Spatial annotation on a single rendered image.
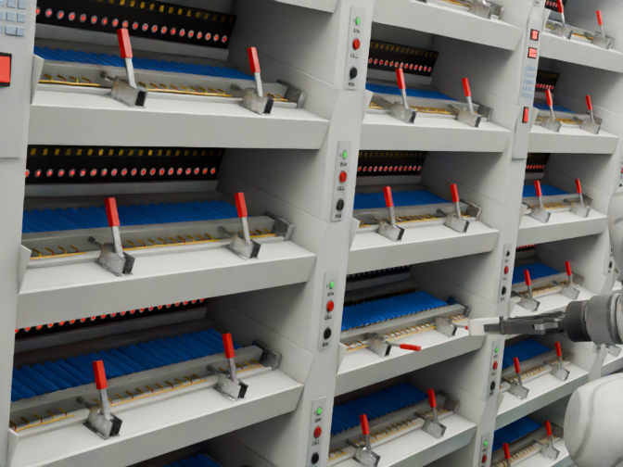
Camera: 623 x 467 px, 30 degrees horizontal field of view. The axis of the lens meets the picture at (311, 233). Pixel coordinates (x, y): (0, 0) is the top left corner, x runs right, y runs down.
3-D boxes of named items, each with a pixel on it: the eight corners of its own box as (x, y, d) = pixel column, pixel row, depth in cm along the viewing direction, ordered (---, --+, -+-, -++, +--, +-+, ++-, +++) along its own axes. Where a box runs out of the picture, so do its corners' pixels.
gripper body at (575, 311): (586, 344, 205) (537, 347, 210) (602, 337, 212) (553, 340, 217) (581, 302, 205) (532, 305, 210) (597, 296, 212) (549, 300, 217)
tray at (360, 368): (480, 347, 238) (498, 307, 236) (326, 399, 187) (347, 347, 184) (400, 305, 247) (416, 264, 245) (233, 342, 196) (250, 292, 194)
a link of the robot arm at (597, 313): (633, 340, 210) (601, 342, 213) (628, 290, 210) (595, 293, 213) (617, 347, 202) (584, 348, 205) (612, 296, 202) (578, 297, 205)
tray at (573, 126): (613, 153, 292) (634, 102, 289) (521, 152, 241) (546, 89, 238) (541, 123, 302) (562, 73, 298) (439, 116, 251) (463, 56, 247)
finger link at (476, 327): (504, 334, 217) (502, 334, 217) (470, 335, 221) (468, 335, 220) (502, 318, 217) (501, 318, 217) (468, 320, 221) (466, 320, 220)
